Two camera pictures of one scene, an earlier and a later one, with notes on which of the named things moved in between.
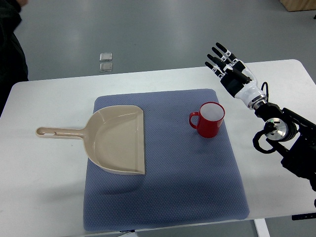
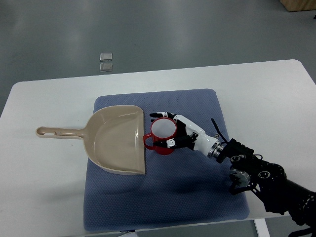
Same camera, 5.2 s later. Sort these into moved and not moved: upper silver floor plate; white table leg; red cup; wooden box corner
Moved: red cup
Not moved: white table leg; upper silver floor plate; wooden box corner
